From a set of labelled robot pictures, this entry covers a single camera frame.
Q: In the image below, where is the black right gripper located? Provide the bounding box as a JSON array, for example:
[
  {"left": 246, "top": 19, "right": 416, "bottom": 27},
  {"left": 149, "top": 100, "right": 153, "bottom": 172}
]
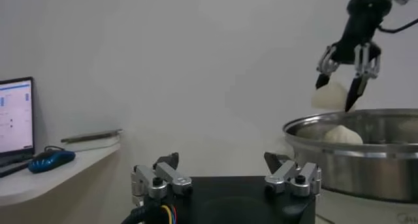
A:
[{"left": 315, "top": 0, "right": 393, "bottom": 113}]

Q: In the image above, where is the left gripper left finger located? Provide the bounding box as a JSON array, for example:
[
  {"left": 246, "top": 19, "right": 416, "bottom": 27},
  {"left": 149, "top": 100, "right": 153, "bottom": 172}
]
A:
[{"left": 130, "top": 152, "right": 194, "bottom": 206}]

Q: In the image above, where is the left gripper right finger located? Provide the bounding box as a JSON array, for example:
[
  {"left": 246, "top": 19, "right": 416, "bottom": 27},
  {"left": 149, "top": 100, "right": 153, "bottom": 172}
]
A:
[{"left": 263, "top": 152, "right": 323, "bottom": 199}]

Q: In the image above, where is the white steamed baozi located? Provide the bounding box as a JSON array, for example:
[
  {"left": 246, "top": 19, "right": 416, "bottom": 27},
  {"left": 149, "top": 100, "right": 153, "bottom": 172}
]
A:
[
  {"left": 310, "top": 81, "right": 357, "bottom": 112},
  {"left": 323, "top": 124, "right": 364, "bottom": 145}
]

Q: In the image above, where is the stainless steel steamer basket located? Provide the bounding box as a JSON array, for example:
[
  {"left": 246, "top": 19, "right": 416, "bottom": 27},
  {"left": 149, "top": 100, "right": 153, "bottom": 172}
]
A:
[{"left": 282, "top": 108, "right": 418, "bottom": 204}]

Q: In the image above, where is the black flat device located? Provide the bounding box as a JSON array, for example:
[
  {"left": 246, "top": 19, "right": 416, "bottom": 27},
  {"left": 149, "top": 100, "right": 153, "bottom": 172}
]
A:
[{"left": 60, "top": 129, "right": 123, "bottom": 144}]

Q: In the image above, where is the blue computer mouse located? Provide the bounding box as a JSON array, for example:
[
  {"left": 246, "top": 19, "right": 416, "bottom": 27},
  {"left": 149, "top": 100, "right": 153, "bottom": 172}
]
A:
[{"left": 27, "top": 148, "right": 76, "bottom": 174}]

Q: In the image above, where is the white side desk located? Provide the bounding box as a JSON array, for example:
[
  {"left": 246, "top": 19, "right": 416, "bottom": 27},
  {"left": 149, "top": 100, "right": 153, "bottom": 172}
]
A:
[{"left": 0, "top": 142, "right": 121, "bottom": 224}]

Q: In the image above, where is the black laptop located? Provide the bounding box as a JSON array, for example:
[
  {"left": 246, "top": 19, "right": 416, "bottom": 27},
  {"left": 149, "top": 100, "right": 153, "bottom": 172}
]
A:
[{"left": 0, "top": 76, "right": 36, "bottom": 167}]

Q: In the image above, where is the black sheathed gripper cable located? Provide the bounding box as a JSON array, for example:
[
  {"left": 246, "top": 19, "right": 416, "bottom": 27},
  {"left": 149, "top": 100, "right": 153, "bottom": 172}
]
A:
[{"left": 120, "top": 204, "right": 179, "bottom": 224}]

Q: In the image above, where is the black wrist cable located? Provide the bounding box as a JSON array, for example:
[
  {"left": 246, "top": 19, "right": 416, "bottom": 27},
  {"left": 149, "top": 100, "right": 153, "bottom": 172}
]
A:
[{"left": 377, "top": 0, "right": 418, "bottom": 35}]

